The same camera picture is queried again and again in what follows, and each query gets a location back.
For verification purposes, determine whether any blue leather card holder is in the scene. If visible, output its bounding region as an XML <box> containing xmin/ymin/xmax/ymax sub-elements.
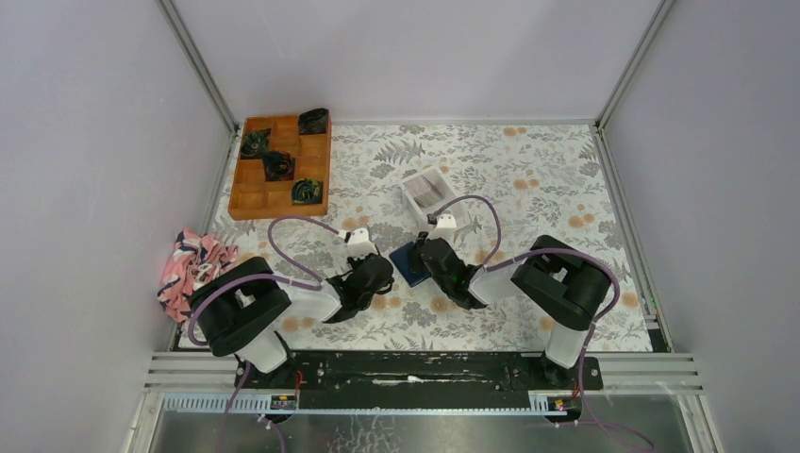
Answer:
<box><xmin>390</xmin><ymin>242</ymin><xmax>430</xmax><ymax>288</ymax></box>

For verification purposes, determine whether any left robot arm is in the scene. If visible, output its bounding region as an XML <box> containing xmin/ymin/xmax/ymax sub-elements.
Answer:
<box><xmin>188</xmin><ymin>254</ymin><xmax>394</xmax><ymax>388</ymax></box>

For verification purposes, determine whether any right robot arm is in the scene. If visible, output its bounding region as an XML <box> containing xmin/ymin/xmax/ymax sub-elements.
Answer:
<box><xmin>408</xmin><ymin>233</ymin><xmax>621</xmax><ymax>389</ymax></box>

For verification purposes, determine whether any stack of cards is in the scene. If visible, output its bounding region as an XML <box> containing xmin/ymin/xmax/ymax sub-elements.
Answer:
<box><xmin>406</xmin><ymin>176</ymin><xmax>445</xmax><ymax>209</ymax></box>

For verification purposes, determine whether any white plastic card box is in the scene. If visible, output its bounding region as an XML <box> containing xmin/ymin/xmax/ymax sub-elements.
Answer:
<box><xmin>399</xmin><ymin>167</ymin><xmax>462</xmax><ymax>230</ymax></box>

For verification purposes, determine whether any dark rolled cloth bottom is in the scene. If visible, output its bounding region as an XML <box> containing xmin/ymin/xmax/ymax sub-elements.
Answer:
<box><xmin>291</xmin><ymin>178</ymin><xmax>325</xmax><ymax>206</ymax></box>

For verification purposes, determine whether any dark rolled cloth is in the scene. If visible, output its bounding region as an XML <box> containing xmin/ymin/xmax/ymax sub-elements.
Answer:
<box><xmin>291</xmin><ymin>178</ymin><xmax>325</xmax><ymax>206</ymax></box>
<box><xmin>240</xmin><ymin>128</ymin><xmax>272</xmax><ymax>159</ymax></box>
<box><xmin>297</xmin><ymin>108</ymin><xmax>329</xmax><ymax>136</ymax></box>
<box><xmin>261</xmin><ymin>150</ymin><xmax>295</xmax><ymax>182</ymax></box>

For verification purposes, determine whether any floral tablecloth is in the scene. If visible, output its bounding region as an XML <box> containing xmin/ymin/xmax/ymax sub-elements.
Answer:
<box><xmin>211</xmin><ymin>125</ymin><xmax>651</xmax><ymax>352</ymax></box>

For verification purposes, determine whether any wooden compartment tray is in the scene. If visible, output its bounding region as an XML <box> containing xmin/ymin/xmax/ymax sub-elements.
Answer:
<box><xmin>227</xmin><ymin>108</ymin><xmax>332</xmax><ymax>221</ymax></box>

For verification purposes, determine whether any dark rolled cloth middle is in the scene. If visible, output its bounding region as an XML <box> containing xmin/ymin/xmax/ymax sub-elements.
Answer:
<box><xmin>261</xmin><ymin>150</ymin><xmax>295</xmax><ymax>182</ymax></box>

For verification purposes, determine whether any dark rolled cloth top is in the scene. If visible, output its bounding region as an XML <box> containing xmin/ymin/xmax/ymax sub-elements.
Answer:
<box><xmin>297</xmin><ymin>108</ymin><xmax>329</xmax><ymax>136</ymax></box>

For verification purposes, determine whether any dark rolled cloth left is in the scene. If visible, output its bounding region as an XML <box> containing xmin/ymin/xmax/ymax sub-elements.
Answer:
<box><xmin>240</xmin><ymin>128</ymin><xmax>272</xmax><ymax>159</ymax></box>

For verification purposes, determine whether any pink patterned cloth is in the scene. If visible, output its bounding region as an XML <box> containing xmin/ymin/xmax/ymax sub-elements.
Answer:
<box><xmin>157</xmin><ymin>228</ymin><xmax>239</xmax><ymax>325</ymax></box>

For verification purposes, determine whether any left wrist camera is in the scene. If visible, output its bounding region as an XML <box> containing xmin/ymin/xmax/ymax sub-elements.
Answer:
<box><xmin>343</xmin><ymin>226</ymin><xmax>379</xmax><ymax>260</ymax></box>

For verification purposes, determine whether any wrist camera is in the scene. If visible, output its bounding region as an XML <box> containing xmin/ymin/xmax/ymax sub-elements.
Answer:
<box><xmin>427</xmin><ymin>212</ymin><xmax>458</xmax><ymax>243</ymax></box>
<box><xmin>343</xmin><ymin>226</ymin><xmax>379</xmax><ymax>260</ymax></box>

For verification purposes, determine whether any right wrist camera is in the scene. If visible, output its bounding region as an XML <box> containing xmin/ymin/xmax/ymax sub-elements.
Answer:
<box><xmin>427</xmin><ymin>212</ymin><xmax>458</xmax><ymax>243</ymax></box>

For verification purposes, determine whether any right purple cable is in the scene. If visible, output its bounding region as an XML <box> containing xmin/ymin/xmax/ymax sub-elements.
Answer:
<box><xmin>427</xmin><ymin>195</ymin><xmax>655</xmax><ymax>451</ymax></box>

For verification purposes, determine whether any purple cable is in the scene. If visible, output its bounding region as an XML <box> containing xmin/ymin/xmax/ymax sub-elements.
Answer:
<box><xmin>186</xmin><ymin>216</ymin><xmax>351</xmax><ymax>453</ymax></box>
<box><xmin>427</xmin><ymin>195</ymin><xmax>655</xmax><ymax>451</ymax></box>

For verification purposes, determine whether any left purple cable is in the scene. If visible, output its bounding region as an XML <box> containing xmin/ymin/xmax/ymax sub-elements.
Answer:
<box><xmin>186</xmin><ymin>216</ymin><xmax>351</xmax><ymax>453</ymax></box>

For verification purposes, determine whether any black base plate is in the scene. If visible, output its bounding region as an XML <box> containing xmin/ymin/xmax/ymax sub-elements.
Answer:
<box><xmin>235</xmin><ymin>350</ymin><xmax>604</xmax><ymax>411</ymax></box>

